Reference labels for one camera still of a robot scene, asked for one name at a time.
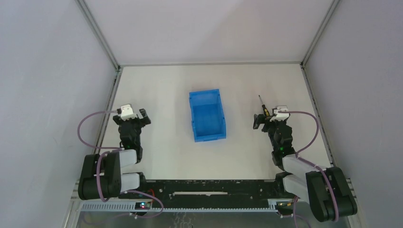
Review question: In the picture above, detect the blue plastic bin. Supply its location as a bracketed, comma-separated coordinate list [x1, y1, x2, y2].
[189, 89, 227, 143]

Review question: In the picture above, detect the black yellow screwdriver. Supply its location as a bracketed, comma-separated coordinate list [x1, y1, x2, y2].
[259, 95, 270, 118]

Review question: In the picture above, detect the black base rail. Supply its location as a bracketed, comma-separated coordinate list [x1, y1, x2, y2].
[119, 180, 294, 207]

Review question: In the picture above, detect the aluminium frame right rail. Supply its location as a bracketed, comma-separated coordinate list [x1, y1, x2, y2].
[300, 0, 341, 166]

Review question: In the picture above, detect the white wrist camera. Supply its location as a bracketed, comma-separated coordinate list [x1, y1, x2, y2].
[269, 108, 290, 122]
[117, 104, 138, 121]

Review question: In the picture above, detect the purple cable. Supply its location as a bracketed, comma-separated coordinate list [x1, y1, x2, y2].
[277, 111, 340, 228]
[77, 110, 164, 219]

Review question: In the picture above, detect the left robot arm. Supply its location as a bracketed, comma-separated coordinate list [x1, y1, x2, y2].
[77, 105, 151, 202]

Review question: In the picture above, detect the aluminium frame rail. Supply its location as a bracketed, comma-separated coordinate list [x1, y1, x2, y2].
[120, 61, 301, 68]
[75, 0, 123, 147]
[300, 0, 341, 166]

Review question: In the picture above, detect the grey slotted cable duct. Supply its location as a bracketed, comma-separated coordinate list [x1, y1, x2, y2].
[81, 201, 277, 212]

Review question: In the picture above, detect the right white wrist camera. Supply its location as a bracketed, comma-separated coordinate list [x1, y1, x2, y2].
[269, 108, 290, 122]

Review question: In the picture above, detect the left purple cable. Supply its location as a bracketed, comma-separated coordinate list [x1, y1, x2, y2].
[77, 110, 164, 219]

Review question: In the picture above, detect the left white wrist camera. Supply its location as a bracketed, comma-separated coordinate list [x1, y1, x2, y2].
[117, 104, 138, 121]

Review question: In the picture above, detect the aluminium frame back rail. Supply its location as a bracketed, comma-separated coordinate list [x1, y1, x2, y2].
[120, 61, 301, 68]

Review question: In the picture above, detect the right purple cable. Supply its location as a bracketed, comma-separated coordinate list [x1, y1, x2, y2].
[277, 111, 340, 228]

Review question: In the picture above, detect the aluminium frame left rail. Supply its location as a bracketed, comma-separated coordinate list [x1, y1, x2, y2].
[75, 0, 123, 147]

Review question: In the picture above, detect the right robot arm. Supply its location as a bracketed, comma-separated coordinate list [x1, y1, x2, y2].
[253, 104, 358, 222]

